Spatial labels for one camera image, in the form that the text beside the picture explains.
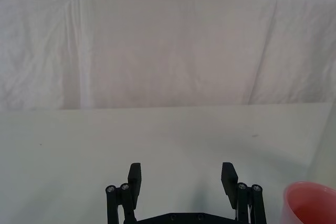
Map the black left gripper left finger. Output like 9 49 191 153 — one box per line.
105 163 143 224

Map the white table cloth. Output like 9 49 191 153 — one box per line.
0 102 336 224

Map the white curtain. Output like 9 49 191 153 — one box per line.
0 0 336 112

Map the pink cup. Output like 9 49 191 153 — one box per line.
279 180 336 224

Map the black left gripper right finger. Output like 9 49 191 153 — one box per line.
221 162 268 224

